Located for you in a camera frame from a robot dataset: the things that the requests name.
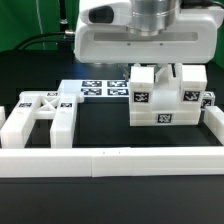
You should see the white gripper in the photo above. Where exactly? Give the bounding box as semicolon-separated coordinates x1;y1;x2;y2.
74;0;224;90

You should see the white chair seat part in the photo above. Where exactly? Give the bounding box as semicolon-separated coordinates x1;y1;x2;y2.
129;88;202;126

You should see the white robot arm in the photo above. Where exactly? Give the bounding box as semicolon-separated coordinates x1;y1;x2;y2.
74;0;224;64

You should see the white right fence piece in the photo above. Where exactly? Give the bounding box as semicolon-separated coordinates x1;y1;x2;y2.
204;106;224;146

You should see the white fence piece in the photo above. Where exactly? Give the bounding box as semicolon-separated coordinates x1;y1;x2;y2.
204;106;224;146
0;106;5;130

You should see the white left fence piece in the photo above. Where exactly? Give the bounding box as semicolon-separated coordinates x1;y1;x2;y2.
0;106;5;130

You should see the white front fence rail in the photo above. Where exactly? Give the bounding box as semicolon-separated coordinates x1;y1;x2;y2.
0;146;224;178

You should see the white marker base plate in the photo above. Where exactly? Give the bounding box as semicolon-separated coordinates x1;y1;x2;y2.
58;80;129;98

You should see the white chair back frame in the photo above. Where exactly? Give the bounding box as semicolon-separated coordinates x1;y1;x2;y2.
0;91;84;149

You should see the black cable with connector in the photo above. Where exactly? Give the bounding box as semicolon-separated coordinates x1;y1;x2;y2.
13;29;78;51

